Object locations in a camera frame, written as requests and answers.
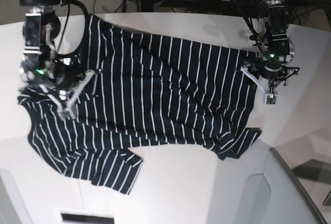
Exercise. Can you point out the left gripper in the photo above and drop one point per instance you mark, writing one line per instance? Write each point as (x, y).
(272, 71)

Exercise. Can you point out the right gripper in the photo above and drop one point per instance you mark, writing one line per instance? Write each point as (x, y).
(66, 77)

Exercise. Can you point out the navy white striped t-shirt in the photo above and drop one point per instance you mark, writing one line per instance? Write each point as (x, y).
(153, 90)

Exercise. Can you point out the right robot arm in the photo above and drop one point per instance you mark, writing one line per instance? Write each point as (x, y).
(41, 63)

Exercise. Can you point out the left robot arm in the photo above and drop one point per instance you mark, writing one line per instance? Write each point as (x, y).
(274, 46)

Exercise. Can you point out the grey monitor edge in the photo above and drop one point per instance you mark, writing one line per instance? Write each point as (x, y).
(299, 188)

